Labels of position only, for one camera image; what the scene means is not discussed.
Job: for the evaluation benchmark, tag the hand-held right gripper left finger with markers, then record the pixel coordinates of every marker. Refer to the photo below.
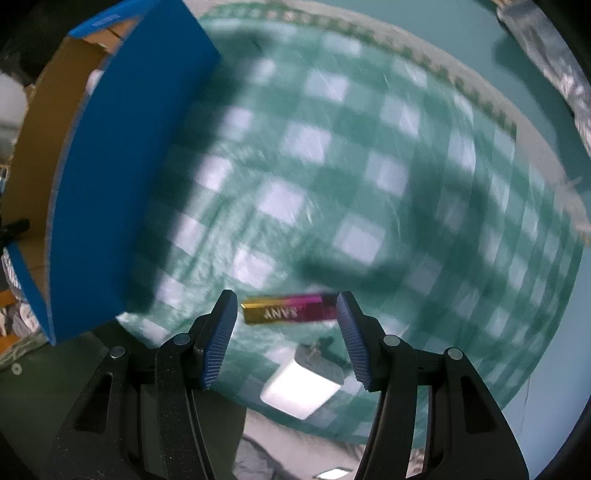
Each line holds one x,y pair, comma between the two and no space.
217,350

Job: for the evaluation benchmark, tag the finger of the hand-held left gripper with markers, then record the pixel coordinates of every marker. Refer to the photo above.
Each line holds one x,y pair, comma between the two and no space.
14,227

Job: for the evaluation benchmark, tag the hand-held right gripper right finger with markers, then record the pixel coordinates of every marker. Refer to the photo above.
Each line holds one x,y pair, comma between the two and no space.
353,344

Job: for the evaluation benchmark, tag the gold and pink metal bar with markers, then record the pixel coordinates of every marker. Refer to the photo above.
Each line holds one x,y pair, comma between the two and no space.
286,310

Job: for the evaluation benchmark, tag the cardboard box with blue outside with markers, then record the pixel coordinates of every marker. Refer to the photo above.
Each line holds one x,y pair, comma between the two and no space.
115,184

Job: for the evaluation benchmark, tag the white charger block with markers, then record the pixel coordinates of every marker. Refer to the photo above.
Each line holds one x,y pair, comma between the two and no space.
300,387

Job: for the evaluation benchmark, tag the green white checkered tablecloth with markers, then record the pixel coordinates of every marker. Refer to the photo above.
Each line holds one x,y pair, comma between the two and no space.
369,184

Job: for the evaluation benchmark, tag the silver foil bag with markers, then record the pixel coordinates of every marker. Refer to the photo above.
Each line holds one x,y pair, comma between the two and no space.
554,64

